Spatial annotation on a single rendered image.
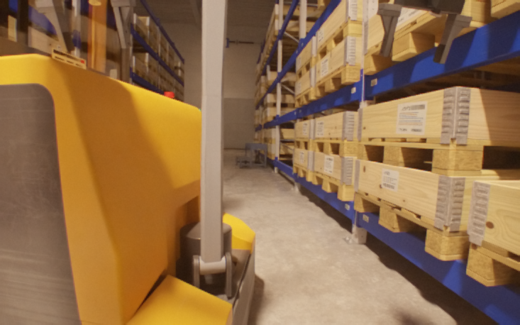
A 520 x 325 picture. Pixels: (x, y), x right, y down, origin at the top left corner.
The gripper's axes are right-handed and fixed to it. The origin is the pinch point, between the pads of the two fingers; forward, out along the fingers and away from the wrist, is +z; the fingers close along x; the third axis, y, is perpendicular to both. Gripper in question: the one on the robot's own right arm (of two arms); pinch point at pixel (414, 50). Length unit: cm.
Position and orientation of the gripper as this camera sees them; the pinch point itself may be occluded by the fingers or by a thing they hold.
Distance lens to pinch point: 69.3
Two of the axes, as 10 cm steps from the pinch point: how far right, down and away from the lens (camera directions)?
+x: 10.0, 0.6, 0.4
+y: 0.0, 5.0, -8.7
